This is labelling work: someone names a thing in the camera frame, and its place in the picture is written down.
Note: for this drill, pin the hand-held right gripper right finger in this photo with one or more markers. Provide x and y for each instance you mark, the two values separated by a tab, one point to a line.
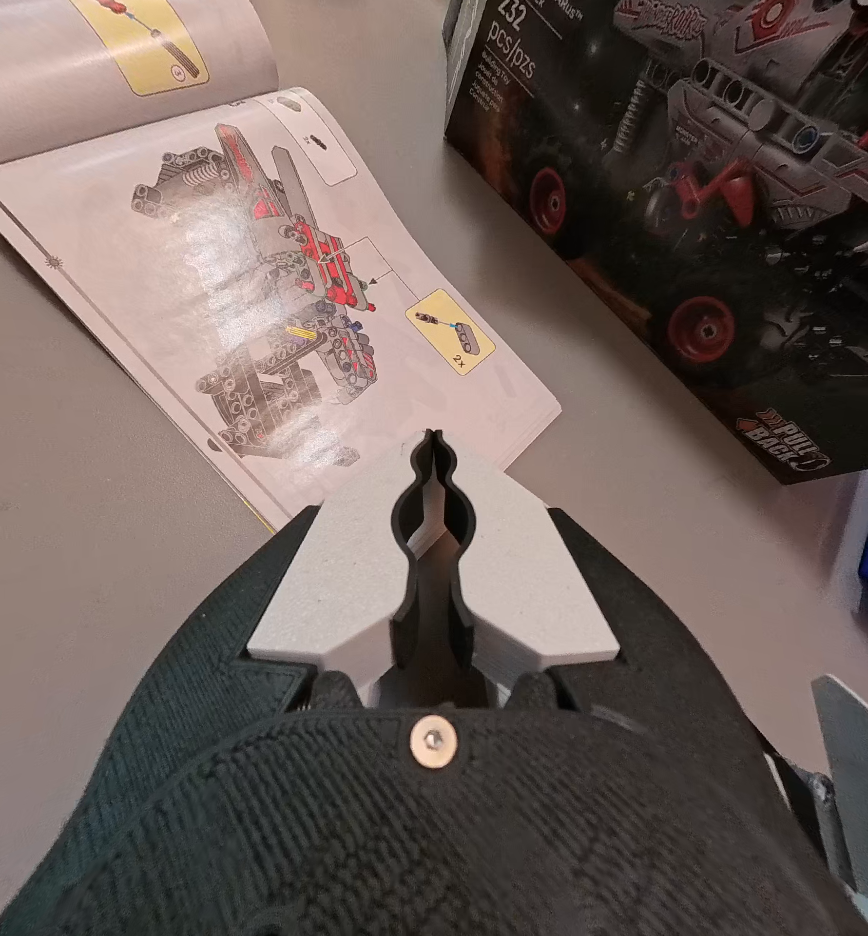
536	585

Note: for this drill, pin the toy truck cardboard box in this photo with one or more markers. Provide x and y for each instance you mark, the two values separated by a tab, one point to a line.
697	183

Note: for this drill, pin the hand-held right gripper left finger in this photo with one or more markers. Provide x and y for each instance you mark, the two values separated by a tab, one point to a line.
331	578

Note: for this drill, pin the open toy instruction booklet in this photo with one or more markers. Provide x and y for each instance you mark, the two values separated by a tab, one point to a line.
185	292

